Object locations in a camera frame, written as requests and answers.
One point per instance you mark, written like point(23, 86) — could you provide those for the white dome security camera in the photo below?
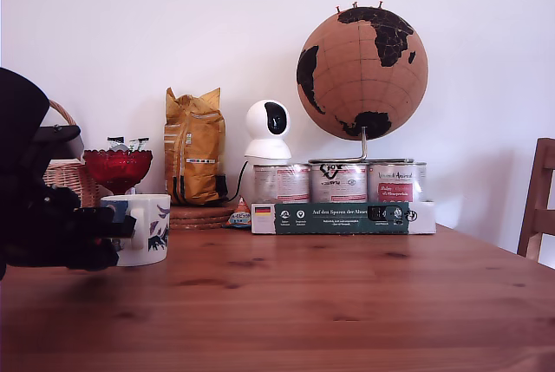
point(266, 138)

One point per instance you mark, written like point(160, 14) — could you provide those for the wooden chair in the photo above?
point(539, 198)

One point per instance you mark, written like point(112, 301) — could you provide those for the white mug with blue print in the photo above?
point(152, 233)

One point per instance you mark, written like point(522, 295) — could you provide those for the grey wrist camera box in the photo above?
point(71, 146)

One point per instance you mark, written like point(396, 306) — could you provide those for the yellow coffee bag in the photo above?
point(193, 151)

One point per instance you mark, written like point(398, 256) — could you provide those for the triangular orange blue snack pack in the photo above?
point(238, 218)

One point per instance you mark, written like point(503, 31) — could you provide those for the tin can with red label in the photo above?
point(396, 183)

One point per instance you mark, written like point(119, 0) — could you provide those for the red glass goblet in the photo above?
point(117, 168)

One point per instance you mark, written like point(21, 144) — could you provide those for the tin can with black symbol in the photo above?
point(338, 183)

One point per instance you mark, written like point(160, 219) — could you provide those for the tin can with pale label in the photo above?
point(279, 183)

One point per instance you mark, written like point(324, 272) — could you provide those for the cork globe on metal stand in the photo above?
point(362, 73)

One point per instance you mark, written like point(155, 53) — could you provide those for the white green cardboard tray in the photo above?
point(338, 218)

